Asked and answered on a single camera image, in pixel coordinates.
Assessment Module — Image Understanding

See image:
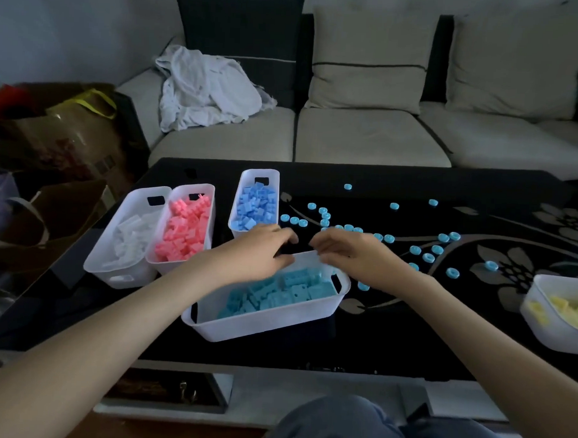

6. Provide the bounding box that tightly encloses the crumpled white cloth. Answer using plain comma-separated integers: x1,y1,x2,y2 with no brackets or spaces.
152,43,280,137

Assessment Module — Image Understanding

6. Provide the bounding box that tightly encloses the pile of colorful blocks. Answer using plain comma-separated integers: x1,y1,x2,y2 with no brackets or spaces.
276,180,503,296

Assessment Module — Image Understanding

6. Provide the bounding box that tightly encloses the beige back cushion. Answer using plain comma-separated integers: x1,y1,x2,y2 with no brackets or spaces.
445,2,578,123
304,7,439,116

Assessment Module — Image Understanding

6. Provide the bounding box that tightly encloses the brown paper bag white handle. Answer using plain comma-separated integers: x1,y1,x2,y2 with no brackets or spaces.
0,176,109,286

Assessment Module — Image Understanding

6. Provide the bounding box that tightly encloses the red object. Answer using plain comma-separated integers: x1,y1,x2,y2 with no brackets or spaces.
0,84,29,121

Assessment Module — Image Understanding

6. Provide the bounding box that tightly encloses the yellow bag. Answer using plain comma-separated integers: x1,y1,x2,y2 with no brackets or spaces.
46,86,118,122

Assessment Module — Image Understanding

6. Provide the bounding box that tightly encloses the person's left forearm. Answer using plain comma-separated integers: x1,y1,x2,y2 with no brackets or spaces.
0,253,231,438

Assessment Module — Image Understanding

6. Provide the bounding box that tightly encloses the person's right hand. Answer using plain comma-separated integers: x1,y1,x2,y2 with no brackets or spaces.
307,226,430,297

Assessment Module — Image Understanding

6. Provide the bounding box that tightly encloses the person's left leg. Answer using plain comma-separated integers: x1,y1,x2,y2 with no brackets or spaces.
257,391,402,438

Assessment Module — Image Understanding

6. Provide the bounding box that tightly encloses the pile of white blocks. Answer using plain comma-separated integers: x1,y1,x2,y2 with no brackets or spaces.
105,210,162,272

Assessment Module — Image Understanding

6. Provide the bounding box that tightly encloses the dark back cushion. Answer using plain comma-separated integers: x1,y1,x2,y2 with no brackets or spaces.
169,0,305,112

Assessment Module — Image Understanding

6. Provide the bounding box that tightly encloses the glossy brown shopping bag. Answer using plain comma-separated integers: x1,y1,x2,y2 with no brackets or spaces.
0,79,152,198

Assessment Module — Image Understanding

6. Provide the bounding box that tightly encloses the person's right forearm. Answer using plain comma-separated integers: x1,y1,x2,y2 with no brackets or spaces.
394,272,578,438

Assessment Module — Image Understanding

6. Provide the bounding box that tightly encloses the black glass coffee table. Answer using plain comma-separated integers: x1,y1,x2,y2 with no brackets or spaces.
0,151,578,438

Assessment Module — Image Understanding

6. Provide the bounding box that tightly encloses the person's left hand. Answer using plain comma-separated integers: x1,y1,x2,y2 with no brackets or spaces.
205,221,300,289

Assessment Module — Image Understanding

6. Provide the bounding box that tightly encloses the grey sofa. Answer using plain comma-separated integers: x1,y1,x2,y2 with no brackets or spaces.
113,0,578,182

